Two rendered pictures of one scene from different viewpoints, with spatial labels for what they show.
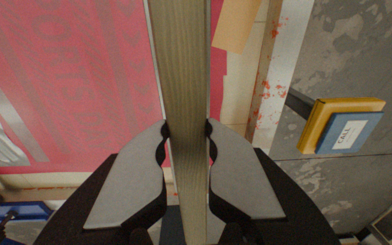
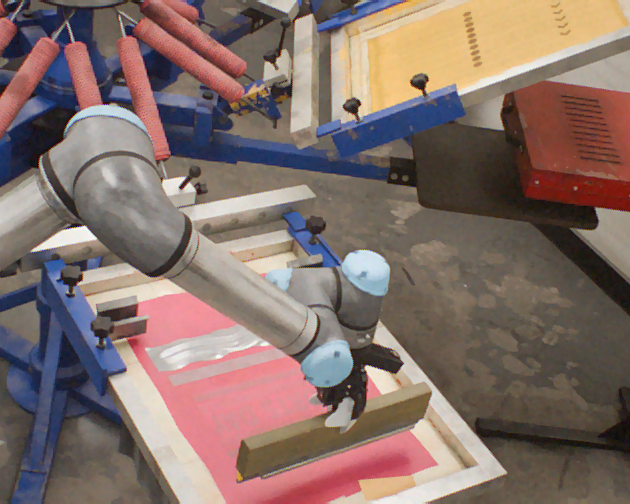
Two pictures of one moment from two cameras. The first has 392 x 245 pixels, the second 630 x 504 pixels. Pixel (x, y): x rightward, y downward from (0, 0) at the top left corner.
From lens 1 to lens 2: 2.05 m
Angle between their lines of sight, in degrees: 76
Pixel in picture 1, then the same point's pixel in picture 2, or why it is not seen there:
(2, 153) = (174, 354)
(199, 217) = (285, 433)
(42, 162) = (169, 380)
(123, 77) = not seen: hidden behind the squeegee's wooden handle
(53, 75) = (278, 395)
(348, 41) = not seen: outside the picture
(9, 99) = (240, 369)
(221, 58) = (354, 489)
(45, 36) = (305, 393)
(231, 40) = (369, 490)
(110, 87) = not seen: hidden behind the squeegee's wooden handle
